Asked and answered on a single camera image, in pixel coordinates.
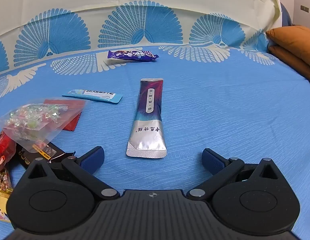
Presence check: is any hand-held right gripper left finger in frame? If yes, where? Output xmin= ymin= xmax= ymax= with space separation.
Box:
xmin=26 ymin=146 xmax=120 ymax=200

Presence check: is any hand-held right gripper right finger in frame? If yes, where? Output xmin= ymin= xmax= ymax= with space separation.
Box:
xmin=187 ymin=148 xmax=283 ymax=200

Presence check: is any long silver foil pouch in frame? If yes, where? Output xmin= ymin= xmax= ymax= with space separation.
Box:
xmin=126 ymin=78 xmax=168 ymax=159

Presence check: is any red snack bag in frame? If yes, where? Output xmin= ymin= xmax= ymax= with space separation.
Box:
xmin=0 ymin=130 xmax=17 ymax=174

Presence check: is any yellow snack packet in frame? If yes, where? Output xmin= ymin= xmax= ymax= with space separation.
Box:
xmin=0 ymin=187 xmax=14 ymax=222

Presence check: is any red flat packet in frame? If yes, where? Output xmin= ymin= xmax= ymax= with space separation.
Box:
xmin=43 ymin=99 xmax=86 ymax=132

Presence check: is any blue fan-print bed sheet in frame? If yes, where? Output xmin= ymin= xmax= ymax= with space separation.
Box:
xmin=0 ymin=4 xmax=310 ymax=195

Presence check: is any light blue flat packet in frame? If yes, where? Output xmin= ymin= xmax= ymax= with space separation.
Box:
xmin=62 ymin=89 xmax=122 ymax=104

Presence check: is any black snack packet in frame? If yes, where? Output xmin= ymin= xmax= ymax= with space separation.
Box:
xmin=16 ymin=142 xmax=77 ymax=170

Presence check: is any clear bag of candies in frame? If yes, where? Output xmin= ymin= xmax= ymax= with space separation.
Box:
xmin=0 ymin=101 xmax=86 ymax=153

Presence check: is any small red yellow candy bar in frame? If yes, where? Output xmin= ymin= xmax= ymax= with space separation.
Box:
xmin=0 ymin=167 xmax=14 ymax=191

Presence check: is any purple snack bar wrapper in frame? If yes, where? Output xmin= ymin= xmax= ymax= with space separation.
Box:
xmin=107 ymin=50 xmax=160 ymax=62

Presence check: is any orange pillow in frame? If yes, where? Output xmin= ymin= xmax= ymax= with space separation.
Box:
xmin=268 ymin=45 xmax=310 ymax=86
xmin=266 ymin=25 xmax=310 ymax=63

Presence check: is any blue pillow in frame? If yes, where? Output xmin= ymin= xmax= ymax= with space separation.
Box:
xmin=281 ymin=3 xmax=293 ymax=27

